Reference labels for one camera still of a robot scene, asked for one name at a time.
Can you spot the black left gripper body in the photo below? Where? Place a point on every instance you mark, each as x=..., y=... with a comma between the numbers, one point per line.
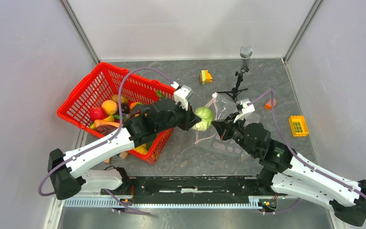
x=177, y=119

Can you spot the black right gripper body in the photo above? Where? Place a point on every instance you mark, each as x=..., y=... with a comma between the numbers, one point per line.
x=235, y=130

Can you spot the green toy cabbage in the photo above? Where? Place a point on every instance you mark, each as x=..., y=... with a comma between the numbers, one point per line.
x=206, y=116

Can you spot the clear zip top bag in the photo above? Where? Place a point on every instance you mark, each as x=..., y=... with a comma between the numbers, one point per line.
x=215, y=139

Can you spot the yellow toy banana bunch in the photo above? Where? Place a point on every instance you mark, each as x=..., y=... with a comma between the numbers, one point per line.
x=141, y=150

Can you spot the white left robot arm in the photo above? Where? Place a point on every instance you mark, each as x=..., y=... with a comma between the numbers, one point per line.
x=69, y=171

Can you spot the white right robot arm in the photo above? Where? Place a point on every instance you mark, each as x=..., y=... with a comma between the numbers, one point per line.
x=286, y=171

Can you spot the orange toy slice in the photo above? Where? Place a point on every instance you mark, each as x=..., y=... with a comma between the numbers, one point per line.
x=270, y=104

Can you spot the black mini tripod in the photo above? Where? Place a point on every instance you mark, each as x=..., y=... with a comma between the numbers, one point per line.
x=235, y=91

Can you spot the yellow green toy block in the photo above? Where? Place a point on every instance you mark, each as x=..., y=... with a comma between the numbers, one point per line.
x=205, y=77

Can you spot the yellow toy crate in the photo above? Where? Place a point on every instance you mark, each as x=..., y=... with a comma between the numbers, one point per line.
x=298, y=126

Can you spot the orange toy fruit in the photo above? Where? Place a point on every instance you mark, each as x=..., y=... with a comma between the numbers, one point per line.
x=120, y=99

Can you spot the peach toy fruit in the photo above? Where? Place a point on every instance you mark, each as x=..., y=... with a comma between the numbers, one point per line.
x=110, y=107

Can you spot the wooden toy block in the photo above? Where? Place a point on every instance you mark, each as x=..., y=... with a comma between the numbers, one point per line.
x=124, y=155
x=108, y=160

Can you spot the brown toy meat slice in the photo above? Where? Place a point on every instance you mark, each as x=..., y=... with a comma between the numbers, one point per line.
x=105, y=127

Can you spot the red plastic shopping basket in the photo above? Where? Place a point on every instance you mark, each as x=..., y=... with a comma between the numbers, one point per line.
x=93, y=88

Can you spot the red toy apple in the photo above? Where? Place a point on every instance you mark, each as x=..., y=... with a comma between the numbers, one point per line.
x=97, y=113

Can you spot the grey microphone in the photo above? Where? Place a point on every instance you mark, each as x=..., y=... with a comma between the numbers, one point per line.
x=245, y=53

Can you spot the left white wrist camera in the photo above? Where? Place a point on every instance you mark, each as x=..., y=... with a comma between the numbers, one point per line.
x=181, y=95

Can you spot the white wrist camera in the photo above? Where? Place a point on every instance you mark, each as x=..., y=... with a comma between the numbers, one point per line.
x=245, y=108
x=181, y=95

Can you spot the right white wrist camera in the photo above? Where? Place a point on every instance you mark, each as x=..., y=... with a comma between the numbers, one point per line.
x=245, y=108

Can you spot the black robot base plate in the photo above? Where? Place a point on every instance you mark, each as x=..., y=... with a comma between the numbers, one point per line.
x=192, y=189

